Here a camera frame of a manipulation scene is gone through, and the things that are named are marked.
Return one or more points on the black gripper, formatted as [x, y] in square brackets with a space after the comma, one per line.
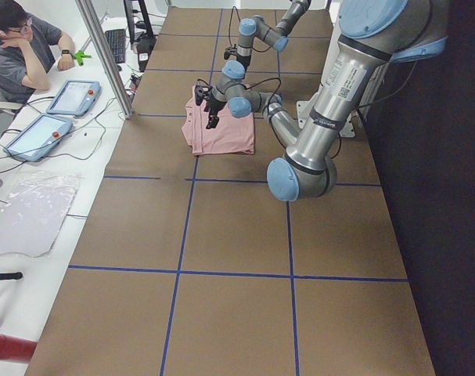
[214, 105]
[243, 60]

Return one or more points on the pink t-shirt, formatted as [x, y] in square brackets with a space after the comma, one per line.
[231, 136]

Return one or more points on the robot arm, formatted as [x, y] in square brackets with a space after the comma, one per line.
[276, 37]
[372, 33]

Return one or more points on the black power strip box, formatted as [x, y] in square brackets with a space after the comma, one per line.
[144, 49]

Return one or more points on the black keyboard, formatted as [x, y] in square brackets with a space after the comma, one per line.
[116, 40]

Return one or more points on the far teach pendant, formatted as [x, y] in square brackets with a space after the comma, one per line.
[75, 98]

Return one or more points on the teach pendant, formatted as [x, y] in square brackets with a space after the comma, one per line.
[75, 98]
[38, 138]

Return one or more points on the green tool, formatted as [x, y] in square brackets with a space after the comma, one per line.
[80, 56]

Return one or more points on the near teach pendant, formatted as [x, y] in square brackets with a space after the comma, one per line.
[38, 138]

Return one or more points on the seated person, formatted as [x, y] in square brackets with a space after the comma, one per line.
[29, 48]

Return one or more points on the clear plastic bag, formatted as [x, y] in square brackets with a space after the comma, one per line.
[37, 205]

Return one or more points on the red cylinder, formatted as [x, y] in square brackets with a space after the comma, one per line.
[16, 350]

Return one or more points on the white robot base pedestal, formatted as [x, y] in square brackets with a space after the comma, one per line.
[336, 78]

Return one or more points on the aluminium frame post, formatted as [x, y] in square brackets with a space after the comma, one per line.
[97, 36]

